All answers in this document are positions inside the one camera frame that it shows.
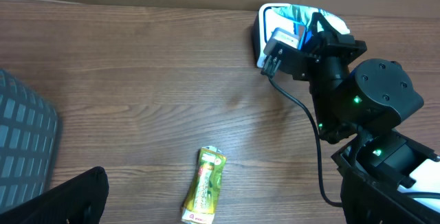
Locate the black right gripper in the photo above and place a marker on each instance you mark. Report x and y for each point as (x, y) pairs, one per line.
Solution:
(324, 54)

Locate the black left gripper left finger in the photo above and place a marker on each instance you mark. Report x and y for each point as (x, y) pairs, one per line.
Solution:
(80, 200)

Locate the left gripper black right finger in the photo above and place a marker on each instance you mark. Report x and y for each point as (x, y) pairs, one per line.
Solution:
(366, 200)

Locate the teal snack wrapper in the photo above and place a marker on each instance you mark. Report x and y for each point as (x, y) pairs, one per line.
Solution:
(302, 15)

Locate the green yellow snack bar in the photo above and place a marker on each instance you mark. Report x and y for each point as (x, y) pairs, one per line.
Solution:
(201, 201)

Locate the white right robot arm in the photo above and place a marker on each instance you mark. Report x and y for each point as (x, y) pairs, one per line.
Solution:
(386, 176)

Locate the white barcode scanner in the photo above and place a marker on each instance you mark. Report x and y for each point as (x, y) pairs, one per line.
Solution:
(265, 23)

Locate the grey plastic basket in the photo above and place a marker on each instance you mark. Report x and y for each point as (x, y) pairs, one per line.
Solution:
(30, 134)

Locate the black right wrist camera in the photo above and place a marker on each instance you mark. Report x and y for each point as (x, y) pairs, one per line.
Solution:
(280, 43)

